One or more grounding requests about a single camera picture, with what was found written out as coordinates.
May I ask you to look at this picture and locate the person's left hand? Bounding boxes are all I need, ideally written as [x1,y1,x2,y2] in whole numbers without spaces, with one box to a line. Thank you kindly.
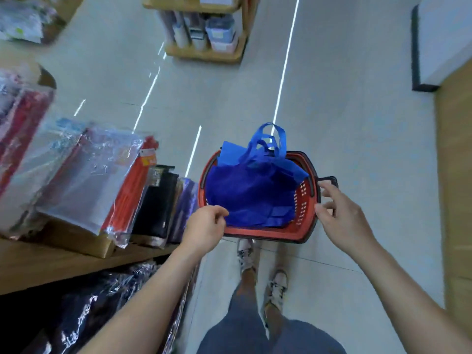
[178,205,231,260]

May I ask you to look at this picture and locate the person's right hand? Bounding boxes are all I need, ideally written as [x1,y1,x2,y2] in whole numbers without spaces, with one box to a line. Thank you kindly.
[314,180,379,257]

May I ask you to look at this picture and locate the red shopping basket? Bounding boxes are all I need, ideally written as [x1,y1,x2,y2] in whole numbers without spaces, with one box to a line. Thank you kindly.
[198,148,339,245]

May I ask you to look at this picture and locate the heap of blue bags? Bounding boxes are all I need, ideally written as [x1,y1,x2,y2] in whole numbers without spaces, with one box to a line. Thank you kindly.
[204,123,311,230]

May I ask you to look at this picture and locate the person's right forearm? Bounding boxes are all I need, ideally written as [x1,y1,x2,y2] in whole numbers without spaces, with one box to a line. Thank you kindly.
[350,239,472,354]

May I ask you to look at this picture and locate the person's left forearm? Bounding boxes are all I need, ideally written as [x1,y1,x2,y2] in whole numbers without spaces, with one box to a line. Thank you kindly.
[80,243,204,354]

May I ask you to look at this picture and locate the person's right shoe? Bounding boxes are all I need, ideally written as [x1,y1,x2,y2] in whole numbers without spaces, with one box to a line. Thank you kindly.
[263,270,291,319]

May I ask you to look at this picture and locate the person's left leg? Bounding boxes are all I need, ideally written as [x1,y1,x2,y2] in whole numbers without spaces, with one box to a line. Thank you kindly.
[197,269,270,354]

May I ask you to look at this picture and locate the person's leg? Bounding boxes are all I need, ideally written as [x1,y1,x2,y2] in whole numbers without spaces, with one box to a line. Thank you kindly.
[262,306,348,354]
[197,269,270,354]

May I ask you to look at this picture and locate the person's right leg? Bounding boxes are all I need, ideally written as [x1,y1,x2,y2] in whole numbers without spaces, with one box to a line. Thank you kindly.
[262,306,348,354]

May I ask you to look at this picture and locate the black wrapped bags group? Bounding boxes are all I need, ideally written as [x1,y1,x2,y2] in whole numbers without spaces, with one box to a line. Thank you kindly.
[0,258,199,354]

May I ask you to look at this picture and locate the black A5 notebook pack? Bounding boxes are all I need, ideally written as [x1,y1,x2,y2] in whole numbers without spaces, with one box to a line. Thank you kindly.
[131,165,181,249]

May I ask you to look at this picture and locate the clear wrapped pack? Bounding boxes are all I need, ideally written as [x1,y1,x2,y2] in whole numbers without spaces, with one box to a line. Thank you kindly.
[35,126,146,237]

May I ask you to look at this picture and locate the brown cardboard box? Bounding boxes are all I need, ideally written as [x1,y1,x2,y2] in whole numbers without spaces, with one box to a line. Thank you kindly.
[38,219,119,260]

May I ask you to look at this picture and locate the white plastic box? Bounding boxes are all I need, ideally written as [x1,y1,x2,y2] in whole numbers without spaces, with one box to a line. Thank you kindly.
[204,16,239,55]

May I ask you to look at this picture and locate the white cabinet with dark edge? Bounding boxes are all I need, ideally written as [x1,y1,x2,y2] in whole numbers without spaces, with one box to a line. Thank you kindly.
[411,0,472,93]

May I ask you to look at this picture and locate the red packaged goods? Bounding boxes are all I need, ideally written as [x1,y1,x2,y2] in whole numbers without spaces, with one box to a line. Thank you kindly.
[0,68,56,198]

